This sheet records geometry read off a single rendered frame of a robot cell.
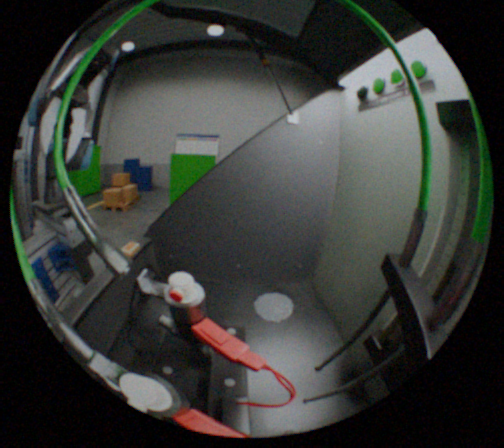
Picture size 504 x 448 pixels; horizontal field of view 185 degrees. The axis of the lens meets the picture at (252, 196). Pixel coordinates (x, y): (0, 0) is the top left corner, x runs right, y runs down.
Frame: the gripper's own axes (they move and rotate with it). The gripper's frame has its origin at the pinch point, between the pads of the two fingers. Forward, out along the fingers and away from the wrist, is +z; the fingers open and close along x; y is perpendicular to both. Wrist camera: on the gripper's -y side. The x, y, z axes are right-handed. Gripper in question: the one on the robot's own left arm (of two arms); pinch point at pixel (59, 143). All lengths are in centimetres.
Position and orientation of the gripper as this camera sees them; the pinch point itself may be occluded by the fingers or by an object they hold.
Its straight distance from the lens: 20.1
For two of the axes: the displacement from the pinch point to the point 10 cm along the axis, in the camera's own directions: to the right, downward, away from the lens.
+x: -1.5, -0.5, -9.9
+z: 5.8, 8.0, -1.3
